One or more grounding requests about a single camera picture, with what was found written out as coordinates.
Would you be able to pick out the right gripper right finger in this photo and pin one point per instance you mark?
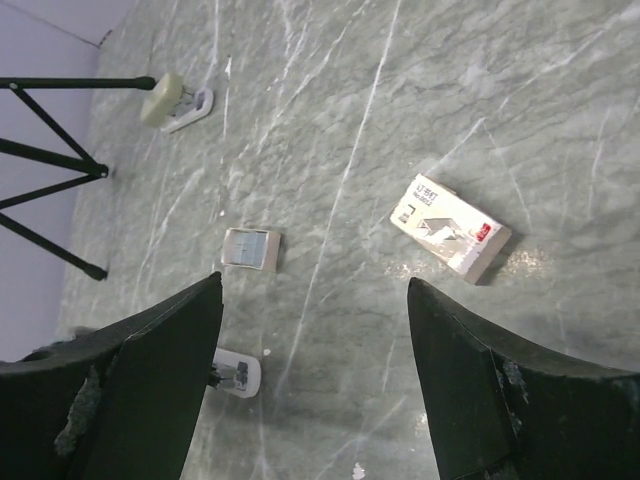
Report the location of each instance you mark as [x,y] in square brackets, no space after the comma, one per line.
[502,407]

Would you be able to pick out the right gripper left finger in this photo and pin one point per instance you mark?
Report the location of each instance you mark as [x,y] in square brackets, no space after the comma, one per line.
[120,402]

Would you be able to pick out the blue stapler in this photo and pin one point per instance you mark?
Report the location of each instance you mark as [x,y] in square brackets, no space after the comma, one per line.
[235,373]

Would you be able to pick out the white staple box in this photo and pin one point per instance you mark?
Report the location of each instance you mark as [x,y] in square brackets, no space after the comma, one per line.
[462,237]

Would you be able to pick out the grey staple strips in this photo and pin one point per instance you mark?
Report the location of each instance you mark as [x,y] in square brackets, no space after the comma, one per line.
[251,248]

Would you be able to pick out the beige stapler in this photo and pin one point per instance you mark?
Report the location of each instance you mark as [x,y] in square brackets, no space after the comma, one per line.
[171,106]

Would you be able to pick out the black tripod stand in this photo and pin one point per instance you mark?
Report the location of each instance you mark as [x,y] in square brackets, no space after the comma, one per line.
[88,169]

